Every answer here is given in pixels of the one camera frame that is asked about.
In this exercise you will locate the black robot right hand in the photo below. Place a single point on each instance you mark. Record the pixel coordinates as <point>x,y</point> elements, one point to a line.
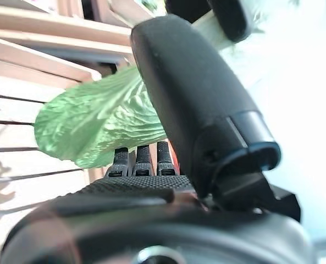
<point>195,96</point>

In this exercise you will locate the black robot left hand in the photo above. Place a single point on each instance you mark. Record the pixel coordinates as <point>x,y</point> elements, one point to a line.
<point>231,19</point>

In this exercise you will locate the napa cabbage white green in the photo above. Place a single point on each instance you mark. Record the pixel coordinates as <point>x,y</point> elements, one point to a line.
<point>96,118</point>

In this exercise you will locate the wooden produce crate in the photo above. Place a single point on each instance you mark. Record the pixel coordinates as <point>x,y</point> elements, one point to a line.
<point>8,110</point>

